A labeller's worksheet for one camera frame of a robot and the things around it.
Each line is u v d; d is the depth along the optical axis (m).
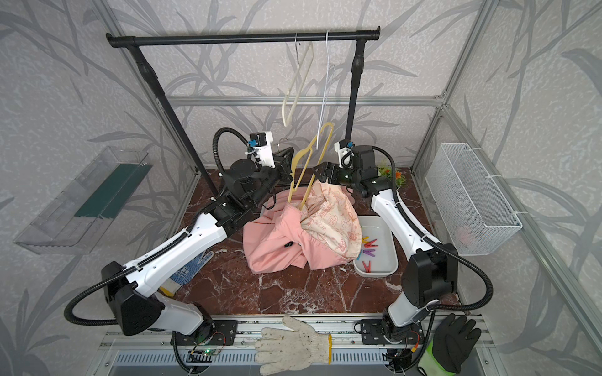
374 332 0.73
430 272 0.43
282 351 0.71
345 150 0.72
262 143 0.54
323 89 0.93
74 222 0.64
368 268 0.87
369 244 0.93
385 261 0.90
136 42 0.55
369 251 0.91
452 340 0.72
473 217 0.62
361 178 0.62
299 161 0.69
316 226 0.79
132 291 0.40
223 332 0.73
